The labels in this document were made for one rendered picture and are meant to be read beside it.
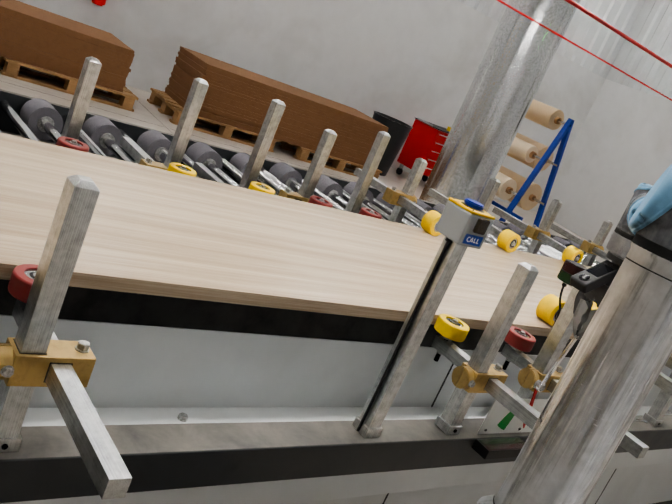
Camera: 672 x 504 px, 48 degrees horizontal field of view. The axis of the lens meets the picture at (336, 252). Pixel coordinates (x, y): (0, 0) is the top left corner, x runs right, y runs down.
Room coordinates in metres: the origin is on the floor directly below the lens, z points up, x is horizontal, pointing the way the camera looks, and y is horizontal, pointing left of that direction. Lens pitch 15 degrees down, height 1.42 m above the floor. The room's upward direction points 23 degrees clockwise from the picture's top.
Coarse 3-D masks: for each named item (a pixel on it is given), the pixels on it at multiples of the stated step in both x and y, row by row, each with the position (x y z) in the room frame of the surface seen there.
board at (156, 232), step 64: (0, 192) 1.35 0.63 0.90; (128, 192) 1.68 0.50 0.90; (192, 192) 1.91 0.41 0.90; (256, 192) 2.20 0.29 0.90; (0, 256) 1.10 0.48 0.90; (128, 256) 1.31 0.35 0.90; (192, 256) 1.45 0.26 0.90; (256, 256) 1.62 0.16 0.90; (320, 256) 1.83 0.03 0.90; (384, 256) 2.10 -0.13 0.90; (512, 256) 2.93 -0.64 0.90
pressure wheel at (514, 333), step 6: (510, 330) 1.89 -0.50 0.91; (516, 330) 1.92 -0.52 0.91; (522, 330) 1.93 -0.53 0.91; (510, 336) 1.88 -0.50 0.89; (516, 336) 1.87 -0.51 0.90; (522, 336) 1.88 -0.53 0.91; (528, 336) 1.91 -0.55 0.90; (510, 342) 1.87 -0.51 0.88; (516, 342) 1.87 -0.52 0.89; (522, 342) 1.87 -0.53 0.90; (528, 342) 1.87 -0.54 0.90; (534, 342) 1.88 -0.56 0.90; (516, 348) 1.87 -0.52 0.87; (522, 348) 1.87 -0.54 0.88; (528, 348) 1.87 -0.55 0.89; (504, 366) 1.90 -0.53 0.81
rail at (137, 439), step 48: (48, 432) 1.01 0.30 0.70; (144, 432) 1.12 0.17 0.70; (192, 432) 1.18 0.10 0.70; (240, 432) 1.24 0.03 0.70; (288, 432) 1.31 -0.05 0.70; (336, 432) 1.39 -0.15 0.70; (384, 432) 1.48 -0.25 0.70; (432, 432) 1.57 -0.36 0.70; (528, 432) 1.80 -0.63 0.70; (0, 480) 0.92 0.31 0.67; (48, 480) 0.97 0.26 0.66; (144, 480) 1.08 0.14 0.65; (192, 480) 1.14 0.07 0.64; (240, 480) 1.21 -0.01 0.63
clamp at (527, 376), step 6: (528, 366) 1.79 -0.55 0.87; (522, 372) 1.77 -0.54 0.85; (528, 372) 1.76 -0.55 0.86; (534, 372) 1.76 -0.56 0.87; (540, 372) 1.77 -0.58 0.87; (558, 372) 1.83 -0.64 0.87; (522, 378) 1.77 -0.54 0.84; (528, 378) 1.76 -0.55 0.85; (534, 378) 1.75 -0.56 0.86; (540, 378) 1.76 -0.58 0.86; (552, 378) 1.79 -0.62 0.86; (558, 378) 1.81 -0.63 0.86; (522, 384) 1.76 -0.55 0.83; (528, 384) 1.75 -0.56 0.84; (546, 384) 1.78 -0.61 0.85; (546, 390) 1.79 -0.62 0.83
